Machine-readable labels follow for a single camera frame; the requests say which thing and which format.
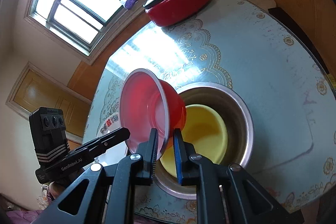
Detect white plate red characters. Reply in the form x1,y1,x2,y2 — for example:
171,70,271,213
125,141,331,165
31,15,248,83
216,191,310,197
95,112,127,166

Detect red plastic bowl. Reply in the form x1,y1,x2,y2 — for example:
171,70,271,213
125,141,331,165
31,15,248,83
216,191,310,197
119,68,187,159

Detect yellow plastic bowl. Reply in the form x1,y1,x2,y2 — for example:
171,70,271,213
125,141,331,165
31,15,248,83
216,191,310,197
159,104,228,179

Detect steel bowl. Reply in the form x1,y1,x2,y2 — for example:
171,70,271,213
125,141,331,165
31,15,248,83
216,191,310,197
152,82,255,200

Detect wooden door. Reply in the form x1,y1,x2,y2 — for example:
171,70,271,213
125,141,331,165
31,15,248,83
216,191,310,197
6,62,92,149

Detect purple item on sill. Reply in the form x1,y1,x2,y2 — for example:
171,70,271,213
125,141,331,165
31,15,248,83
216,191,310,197
123,0,138,10

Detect red electric pot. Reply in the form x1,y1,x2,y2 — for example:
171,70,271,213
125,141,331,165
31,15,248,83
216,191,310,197
143,0,210,27

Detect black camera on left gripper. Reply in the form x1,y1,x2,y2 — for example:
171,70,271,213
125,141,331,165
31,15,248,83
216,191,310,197
29,107,70,168

